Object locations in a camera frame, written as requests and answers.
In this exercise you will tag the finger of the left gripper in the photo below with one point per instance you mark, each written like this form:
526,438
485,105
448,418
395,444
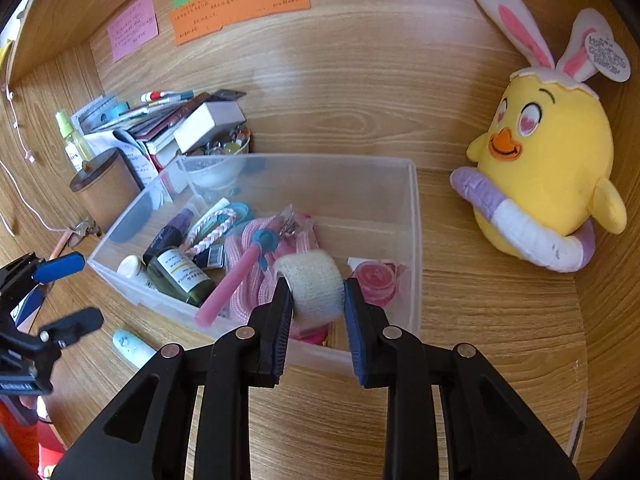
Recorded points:
50,271
69,330

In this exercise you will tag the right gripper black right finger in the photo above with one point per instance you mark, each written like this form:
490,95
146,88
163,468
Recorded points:
491,432

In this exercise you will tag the white bandage roll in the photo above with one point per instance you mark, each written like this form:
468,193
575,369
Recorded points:
316,285

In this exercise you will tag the pink round container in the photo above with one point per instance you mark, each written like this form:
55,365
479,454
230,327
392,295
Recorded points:
379,280

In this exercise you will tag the white cap bottle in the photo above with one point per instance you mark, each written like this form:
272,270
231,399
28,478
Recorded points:
133,269

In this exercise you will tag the brown lidded mug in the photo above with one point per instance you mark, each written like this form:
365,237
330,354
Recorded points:
106,186

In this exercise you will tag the blue staple box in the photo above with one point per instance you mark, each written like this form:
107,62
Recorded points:
211,259

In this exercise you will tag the yellow green spray bottle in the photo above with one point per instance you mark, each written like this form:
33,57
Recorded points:
77,148

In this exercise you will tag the clear plastic storage bin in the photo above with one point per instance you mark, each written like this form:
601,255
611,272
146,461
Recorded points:
362,207

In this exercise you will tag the stack of books and papers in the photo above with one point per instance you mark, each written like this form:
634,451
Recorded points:
145,134

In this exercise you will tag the white bowl of beads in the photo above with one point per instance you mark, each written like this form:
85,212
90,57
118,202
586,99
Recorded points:
220,161

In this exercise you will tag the red white marker pen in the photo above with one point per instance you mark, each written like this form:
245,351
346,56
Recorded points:
155,96

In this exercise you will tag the white small box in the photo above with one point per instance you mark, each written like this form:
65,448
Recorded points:
209,119

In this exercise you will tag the yellow chick plush toy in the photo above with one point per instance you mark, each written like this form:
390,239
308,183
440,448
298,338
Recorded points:
539,178

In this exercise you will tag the pink sticky note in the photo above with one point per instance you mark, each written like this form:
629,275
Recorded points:
133,28

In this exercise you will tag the orange sticky note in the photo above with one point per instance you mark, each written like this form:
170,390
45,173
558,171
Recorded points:
199,18

